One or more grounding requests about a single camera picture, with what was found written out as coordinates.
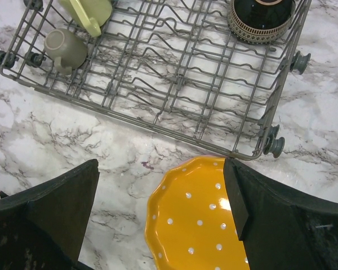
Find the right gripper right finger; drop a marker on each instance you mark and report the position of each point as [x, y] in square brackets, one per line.
[280, 226]

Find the small grey cup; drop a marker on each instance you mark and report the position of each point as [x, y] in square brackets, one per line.
[65, 49]

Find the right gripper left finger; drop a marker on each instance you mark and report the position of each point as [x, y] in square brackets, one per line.
[44, 226]

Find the grey wire dish rack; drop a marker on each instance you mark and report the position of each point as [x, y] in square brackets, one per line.
[172, 67]

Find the dark brown cream bowl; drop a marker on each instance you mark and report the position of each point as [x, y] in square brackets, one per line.
[260, 22]

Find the orange polka dot plate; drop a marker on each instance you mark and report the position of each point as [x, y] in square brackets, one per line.
[189, 223]

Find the yellow green mug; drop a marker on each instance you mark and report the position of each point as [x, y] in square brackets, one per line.
[91, 15]

